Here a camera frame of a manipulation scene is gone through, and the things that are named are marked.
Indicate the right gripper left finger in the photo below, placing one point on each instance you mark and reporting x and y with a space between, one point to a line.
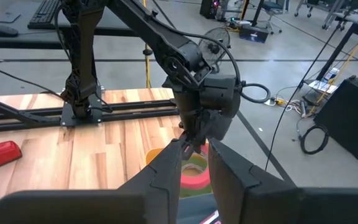
104 207

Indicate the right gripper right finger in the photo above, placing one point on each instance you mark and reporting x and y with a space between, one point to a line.
275 202

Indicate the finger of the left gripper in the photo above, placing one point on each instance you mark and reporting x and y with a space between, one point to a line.
187 147
202 133

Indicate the pink tape roll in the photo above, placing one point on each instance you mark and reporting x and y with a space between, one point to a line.
196 182

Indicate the green tape roll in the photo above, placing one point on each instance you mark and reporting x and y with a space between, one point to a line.
197 193

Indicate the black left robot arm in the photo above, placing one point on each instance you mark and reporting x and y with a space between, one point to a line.
154 31

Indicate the black floor fan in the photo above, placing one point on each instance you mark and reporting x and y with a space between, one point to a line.
214 46

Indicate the large black box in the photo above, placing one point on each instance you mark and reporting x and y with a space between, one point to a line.
346 118

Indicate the office chair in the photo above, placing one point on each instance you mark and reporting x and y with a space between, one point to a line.
273 12

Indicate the black desk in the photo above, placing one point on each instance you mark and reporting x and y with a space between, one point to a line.
26 39

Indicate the black keyboard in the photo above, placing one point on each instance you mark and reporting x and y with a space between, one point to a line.
43 14

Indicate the black computer mouse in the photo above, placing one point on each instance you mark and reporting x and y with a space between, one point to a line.
1 30

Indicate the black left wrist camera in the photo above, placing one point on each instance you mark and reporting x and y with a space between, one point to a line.
219 90

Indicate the black aluminium table frame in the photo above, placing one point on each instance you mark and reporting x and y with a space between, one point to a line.
135 109

